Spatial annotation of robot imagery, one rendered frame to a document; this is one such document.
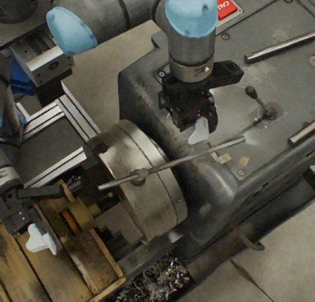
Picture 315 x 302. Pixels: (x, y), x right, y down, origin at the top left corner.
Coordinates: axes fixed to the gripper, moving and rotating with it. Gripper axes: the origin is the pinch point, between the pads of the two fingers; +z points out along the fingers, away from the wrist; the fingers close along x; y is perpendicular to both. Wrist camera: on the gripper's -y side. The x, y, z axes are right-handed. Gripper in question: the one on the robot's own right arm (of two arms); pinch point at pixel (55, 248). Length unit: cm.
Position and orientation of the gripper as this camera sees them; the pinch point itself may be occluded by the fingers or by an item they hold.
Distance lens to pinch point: 116.9
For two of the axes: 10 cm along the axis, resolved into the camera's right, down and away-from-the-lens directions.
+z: 5.8, 7.6, -3.0
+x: 0.5, -4.0, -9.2
